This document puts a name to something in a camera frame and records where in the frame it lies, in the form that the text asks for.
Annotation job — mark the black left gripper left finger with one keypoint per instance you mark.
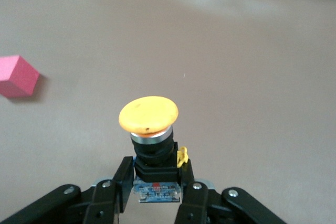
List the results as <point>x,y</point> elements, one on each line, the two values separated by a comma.
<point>105,203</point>

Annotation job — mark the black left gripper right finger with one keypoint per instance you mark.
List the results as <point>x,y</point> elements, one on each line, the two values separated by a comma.
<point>199,205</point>

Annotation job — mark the yellow mushroom push button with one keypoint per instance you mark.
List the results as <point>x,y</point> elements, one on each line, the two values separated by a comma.
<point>148,115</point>

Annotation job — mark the pink foam cube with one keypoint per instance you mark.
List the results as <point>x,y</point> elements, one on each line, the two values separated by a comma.
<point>17,77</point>

